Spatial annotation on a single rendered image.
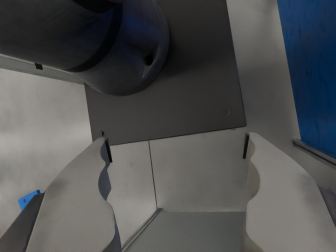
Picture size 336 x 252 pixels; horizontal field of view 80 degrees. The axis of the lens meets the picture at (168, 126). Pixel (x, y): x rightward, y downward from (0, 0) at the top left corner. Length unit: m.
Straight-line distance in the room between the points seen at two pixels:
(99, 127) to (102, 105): 0.04
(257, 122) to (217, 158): 0.33
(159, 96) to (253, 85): 1.10
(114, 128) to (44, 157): 1.92
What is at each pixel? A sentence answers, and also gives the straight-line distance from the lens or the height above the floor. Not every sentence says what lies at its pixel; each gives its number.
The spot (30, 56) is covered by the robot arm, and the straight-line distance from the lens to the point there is 0.21.
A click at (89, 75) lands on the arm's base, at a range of 0.26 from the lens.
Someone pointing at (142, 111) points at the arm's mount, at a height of 1.08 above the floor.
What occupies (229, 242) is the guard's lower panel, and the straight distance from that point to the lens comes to 1.12.
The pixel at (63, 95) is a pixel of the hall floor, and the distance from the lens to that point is 2.00.
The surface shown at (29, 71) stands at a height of 0.47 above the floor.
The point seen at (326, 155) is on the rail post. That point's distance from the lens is 0.87.
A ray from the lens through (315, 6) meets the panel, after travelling 0.84.
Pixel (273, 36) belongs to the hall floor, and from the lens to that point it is 1.42.
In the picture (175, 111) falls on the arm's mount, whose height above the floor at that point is 1.08.
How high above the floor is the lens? 1.34
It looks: 69 degrees down
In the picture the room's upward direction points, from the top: 96 degrees counter-clockwise
